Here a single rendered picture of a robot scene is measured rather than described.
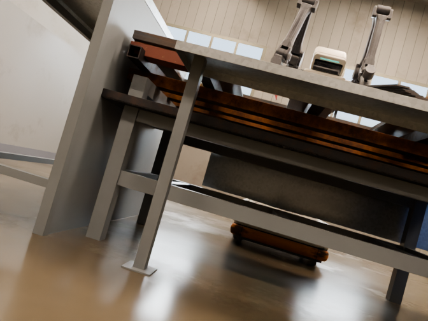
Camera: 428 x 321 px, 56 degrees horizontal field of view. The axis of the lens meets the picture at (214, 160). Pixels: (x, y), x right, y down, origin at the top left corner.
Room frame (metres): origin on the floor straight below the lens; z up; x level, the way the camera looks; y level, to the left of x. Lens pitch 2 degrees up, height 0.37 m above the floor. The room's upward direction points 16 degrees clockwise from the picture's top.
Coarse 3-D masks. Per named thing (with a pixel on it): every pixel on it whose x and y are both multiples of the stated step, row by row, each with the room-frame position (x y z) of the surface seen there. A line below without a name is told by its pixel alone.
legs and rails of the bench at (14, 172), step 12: (48, 0) 1.96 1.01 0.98; (60, 12) 2.08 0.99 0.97; (72, 24) 2.23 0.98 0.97; (84, 36) 2.42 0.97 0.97; (0, 156) 1.96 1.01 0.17; (12, 156) 2.05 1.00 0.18; (24, 156) 2.15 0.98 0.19; (0, 168) 1.46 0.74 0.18; (12, 168) 1.45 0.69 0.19; (24, 180) 1.44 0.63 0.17; (36, 180) 1.44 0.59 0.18
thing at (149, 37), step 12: (132, 36) 1.60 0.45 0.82; (144, 36) 1.59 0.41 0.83; (156, 36) 1.58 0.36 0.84; (168, 48) 1.61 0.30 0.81; (168, 72) 2.03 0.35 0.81; (228, 84) 1.92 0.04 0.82; (288, 108) 2.07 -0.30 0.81; (300, 108) 1.99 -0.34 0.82; (336, 120) 2.12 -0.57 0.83; (384, 132) 1.99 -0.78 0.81; (396, 132) 1.92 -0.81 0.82; (408, 132) 1.85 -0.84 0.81
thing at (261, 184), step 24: (216, 168) 2.33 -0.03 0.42; (240, 168) 2.31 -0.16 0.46; (264, 168) 2.29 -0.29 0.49; (240, 192) 2.30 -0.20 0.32; (264, 192) 2.29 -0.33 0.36; (288, 192) 2.27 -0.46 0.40; (312, 192) 2.26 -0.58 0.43; (336, 192) 2.24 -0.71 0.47; (312, 216) 2.25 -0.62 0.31; (336, 216) 2.24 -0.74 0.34; (360, 216) 2.22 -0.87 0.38; (384, 216) 2.20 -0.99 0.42
